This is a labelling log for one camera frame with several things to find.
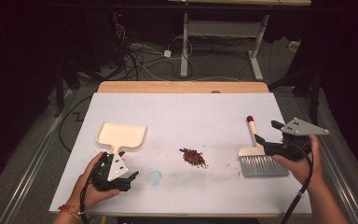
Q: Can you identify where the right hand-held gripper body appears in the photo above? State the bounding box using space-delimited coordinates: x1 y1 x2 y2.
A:
263 117 330 162

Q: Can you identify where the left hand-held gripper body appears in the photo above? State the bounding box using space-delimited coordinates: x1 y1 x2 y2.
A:
90 151 131 191

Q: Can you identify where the cream plastic dustpan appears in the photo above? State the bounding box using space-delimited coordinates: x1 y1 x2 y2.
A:
95 121 147 155

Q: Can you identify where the cream brush with grey bristles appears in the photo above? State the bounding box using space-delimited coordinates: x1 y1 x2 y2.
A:
238 115 290 178

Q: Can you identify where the person's left hand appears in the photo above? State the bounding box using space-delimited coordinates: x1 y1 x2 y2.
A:
71 150 121 210

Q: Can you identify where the person's right hand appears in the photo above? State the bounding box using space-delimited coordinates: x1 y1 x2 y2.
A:
271 134 324 188

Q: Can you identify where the pile of red and green beans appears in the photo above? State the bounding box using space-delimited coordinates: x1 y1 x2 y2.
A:
179 147 209 169

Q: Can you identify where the white table cover sheet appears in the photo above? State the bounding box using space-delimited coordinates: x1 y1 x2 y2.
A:
48 91 312 216

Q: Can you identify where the wooden table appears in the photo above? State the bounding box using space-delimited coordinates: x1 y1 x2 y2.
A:
50 80 312 218

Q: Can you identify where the left hand-held gripper cable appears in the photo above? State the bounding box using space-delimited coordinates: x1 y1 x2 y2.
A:
79 176 91 224

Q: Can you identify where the hand-held gripper cable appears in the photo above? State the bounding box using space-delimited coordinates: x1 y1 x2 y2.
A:
280 146 315 224
79 176 91 224

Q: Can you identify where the black floor cable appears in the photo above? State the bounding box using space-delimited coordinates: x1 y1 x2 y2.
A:
58 93 93 154

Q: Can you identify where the red and gold bracelet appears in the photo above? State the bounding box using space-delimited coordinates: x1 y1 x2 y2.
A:
58 203 82 222

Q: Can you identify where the right hand-held gripper cable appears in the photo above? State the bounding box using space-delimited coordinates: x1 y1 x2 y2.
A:
280 146 315 224

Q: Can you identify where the metal floor rail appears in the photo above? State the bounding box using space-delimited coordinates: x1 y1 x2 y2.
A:
318 136 358 224
0 89 73 224

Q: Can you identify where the tangle of floor cables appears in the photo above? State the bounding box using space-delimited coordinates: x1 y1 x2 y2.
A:
113 22 195 82

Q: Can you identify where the white desk frame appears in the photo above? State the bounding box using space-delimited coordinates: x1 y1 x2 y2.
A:
179 12 270 82

